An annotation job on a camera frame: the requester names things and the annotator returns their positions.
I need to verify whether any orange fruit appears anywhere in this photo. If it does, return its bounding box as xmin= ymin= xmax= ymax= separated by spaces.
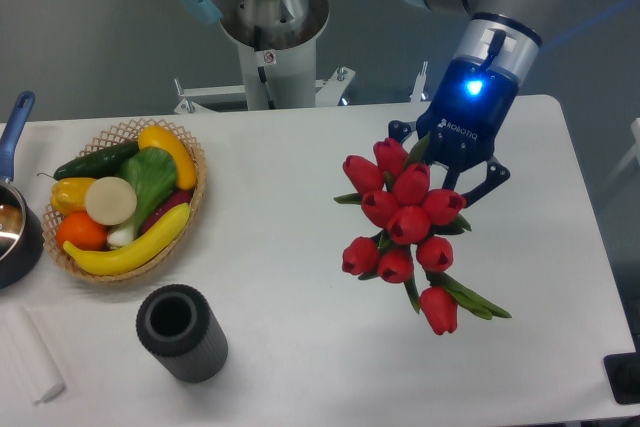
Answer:
xmin=56 ymin=212 xmax=107 ymax=251

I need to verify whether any white rolled cloth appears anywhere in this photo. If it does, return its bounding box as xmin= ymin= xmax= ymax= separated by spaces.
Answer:
xmin=1 ymin=307 xmax=66 ymax=405

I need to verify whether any blue handled saucepan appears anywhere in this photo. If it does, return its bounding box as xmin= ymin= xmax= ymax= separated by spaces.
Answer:
xmin=1 ymin=91 xmax=43 ymax=289

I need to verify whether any round cream disc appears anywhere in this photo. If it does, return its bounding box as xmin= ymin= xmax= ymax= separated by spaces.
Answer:
xmin=84 ymin=177 xmax=137 ymax=226

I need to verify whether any green cucumber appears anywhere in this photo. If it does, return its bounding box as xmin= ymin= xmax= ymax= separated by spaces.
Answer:
xmin=39 ymin=141 xmax=139 ymax=181

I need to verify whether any red tulip bouquet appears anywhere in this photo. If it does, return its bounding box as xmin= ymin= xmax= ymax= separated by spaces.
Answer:
xmin=335 ymin=137 xmax=511 ymax=335

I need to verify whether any yellow plastic banana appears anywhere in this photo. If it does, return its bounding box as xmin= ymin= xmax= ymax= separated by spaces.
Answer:
xmin=63 ymin=203 xmax=191 ymax=276

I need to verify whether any dark grey ribbed vase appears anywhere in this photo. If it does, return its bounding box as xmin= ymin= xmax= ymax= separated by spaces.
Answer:
xmin=135 ymin=284 xmax=229 ymax=383

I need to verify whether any yellow squash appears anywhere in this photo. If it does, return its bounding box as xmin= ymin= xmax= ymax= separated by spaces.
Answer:
xmin=138 ymin=125 xmax=197 ymax=190

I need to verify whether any green lettuce leaf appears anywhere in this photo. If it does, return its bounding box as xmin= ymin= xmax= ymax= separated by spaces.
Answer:
xmin=116 ymin=147 xmax=177 ymax=233

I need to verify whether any purple eggplant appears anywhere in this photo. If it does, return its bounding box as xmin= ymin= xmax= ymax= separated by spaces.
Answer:
xmin=140 ymin=190 xmax=192 ymax=234

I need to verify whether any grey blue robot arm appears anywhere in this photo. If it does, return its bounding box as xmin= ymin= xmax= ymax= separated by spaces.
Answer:
xmin=179 ymin=0 xmax=564 ymax=203

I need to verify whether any woven wicker basket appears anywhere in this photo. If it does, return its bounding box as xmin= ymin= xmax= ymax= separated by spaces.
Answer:
xmin=41 ymin=119 xmax=207 ymax=282

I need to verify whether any yellow bell pepper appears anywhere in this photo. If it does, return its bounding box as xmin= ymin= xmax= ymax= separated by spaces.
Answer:
xmin=50 ymin=177 xmax=96 ymax=216

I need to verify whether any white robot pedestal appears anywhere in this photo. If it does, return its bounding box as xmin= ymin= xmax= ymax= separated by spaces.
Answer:
xmin=172 ymin=39 xmax=431 ymax=115

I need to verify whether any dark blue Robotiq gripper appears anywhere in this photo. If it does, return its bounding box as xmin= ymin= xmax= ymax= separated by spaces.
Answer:
xmin=388 ymin=59 xmax=518 ymax=200

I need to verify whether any black device at edge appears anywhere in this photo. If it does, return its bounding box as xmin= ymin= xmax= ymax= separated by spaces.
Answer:
xmin=603 ymin=352 xmax=639 ymax=405

